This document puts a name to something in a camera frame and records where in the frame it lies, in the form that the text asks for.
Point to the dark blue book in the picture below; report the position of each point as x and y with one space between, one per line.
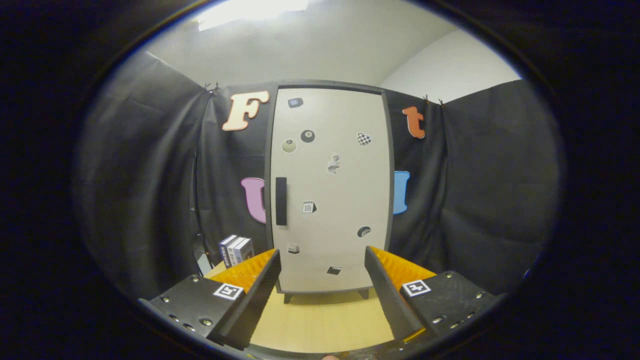
223 252

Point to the white cabinet door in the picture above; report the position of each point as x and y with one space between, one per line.
340 200

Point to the ceiling light panel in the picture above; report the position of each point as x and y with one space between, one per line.
250 10

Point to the grey cabinet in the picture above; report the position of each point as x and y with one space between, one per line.
325 83

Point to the white spine book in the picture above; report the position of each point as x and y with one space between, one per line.
231 255

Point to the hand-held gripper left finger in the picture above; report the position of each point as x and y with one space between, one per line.
260 300

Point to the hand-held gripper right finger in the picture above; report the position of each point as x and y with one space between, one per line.
387 300

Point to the black backdrop cloth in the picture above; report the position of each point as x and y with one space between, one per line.
150 175

